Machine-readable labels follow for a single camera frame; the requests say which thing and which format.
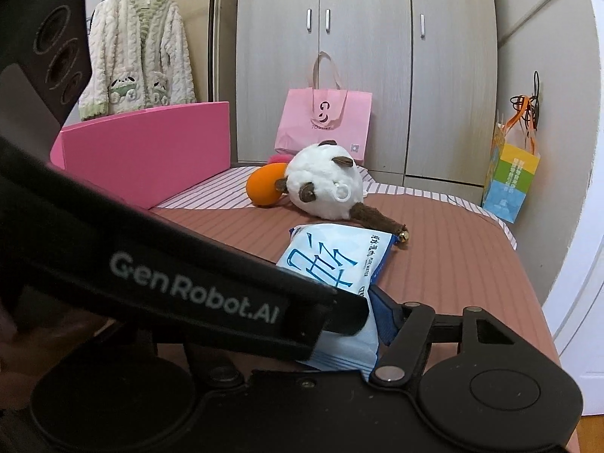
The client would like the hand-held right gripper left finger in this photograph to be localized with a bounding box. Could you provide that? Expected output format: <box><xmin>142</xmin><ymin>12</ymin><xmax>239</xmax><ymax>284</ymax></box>
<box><xmin>182</xmin><ymin>335</ymin><xmax>247</xmax><ymax>386</ymax></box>

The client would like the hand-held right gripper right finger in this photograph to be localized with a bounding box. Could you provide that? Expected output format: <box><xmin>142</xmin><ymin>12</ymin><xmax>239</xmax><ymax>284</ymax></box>
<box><xmin>368</xmin><ymin>288</ymin><xmax>525</xmax><ymax>390</ymax></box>

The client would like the blue wet wipes pack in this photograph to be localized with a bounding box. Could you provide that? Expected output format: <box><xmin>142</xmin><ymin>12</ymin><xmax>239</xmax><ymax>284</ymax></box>
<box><xmin>275</xmin><ymin>222</ymin><xmax>397</xmax><ymax>371</ymax></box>

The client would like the pink cardboard box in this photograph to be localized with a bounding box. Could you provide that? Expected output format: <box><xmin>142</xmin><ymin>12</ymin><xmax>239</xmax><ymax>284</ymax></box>
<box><xmin>49</xmin><ymin>101</ymin><xmax>230</xmax><ymax>211</ymax></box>

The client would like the brown striped blanket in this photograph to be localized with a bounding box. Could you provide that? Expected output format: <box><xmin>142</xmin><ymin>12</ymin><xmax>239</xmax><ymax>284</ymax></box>
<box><xmin>151</xmin><ymin>193</ymin><xmax>563</xmax><ymax>381</ymax></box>

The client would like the striped bed sheet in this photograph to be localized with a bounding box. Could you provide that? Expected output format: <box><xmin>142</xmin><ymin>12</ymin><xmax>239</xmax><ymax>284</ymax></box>
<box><xmin>155</xmin><ymin>164</ymin><xmax>518</xmax><ymax>252</ymax></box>

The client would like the orange ball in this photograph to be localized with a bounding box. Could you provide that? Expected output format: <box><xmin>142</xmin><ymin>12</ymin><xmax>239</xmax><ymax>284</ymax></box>
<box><xmin>246</xmin><ymin>163</ymin><xmax>290</xmax><ymax>207</ymax></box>

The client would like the white panda plush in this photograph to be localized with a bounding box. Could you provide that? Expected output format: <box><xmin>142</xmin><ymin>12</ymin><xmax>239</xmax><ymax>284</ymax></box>
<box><xmin>275</xmin><ymin>140</ymin><xmax>411</xmax><ymax>247</ymax></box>

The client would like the colourful paper gift bag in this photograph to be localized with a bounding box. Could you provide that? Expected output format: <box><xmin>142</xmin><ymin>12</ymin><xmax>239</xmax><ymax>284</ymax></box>
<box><xmin>481</xmin><ymin>108</ymin><xmax>541</xmax><ymax>224</ymax></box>

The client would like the pink paper shopping bag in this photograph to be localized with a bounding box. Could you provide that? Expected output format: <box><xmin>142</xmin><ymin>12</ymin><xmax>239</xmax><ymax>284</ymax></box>
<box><xmin>275</xmin><ymin>51</ymin><xmax>373</xmax><ymax>163</ymax></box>

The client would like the white fluffy panda robe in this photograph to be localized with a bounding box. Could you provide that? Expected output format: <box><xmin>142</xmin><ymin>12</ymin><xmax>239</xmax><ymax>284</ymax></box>
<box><xmin>78</xmin><ymin>0</ymin><xmax>197</xmax><ymax>121</ymax></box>

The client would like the black clothes rack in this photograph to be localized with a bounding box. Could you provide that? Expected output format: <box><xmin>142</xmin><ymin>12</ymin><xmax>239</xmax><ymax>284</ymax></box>
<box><xmin>87</xmin><ymin>0</ymin><xmax>223</xmax><ymax>103</ymax></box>

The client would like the grey three-door wardrobe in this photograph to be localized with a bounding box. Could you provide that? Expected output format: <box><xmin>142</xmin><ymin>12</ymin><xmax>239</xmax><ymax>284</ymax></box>
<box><xmin>236</xmin><ymin>0</ymin><xmax>499</xmax><ymax>190</ymax></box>

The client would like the black wall hook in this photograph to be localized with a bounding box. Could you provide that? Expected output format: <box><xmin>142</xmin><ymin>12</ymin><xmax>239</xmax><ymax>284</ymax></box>
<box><xmin>510</xmin><ymin>71</ymin><xmax>542</xmax><ymax>129</ymax></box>

